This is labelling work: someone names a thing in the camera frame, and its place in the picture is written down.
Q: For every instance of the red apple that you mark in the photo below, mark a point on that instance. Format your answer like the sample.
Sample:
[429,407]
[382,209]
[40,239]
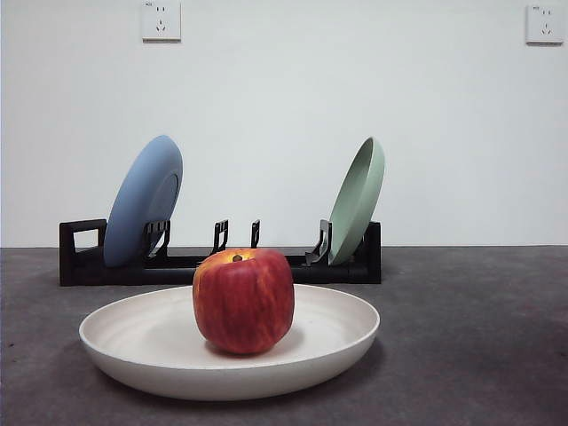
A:
[244,306]

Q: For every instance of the pale yellow plate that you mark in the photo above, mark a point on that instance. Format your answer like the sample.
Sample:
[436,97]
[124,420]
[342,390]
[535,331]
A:
[146,346]

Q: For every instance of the green plate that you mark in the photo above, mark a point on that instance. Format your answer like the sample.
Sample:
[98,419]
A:
[355,208]

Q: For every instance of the blue plate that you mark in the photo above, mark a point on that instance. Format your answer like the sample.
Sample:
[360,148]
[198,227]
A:
[137,199]

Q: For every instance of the black plate rack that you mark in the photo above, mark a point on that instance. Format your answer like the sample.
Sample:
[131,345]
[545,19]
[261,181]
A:
[111,275]

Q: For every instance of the white wall socket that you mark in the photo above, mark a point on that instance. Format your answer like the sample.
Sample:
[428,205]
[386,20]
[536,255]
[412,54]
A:
[545,24]
[161,22]

